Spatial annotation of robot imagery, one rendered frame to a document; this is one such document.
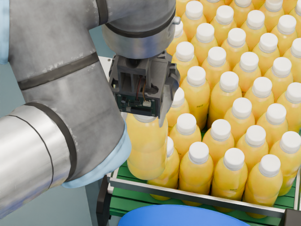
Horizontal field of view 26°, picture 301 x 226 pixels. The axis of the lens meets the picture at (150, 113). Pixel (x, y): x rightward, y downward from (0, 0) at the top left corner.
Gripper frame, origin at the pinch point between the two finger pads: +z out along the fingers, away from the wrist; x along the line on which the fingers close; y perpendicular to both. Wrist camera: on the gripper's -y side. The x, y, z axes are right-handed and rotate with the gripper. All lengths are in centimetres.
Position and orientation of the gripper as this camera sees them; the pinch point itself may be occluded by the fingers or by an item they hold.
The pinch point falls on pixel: (145, 105)
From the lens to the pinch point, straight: 98.8
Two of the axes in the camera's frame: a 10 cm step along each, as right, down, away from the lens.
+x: 9.8, 1.5, -1.1
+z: 0.2, 5.3, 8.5
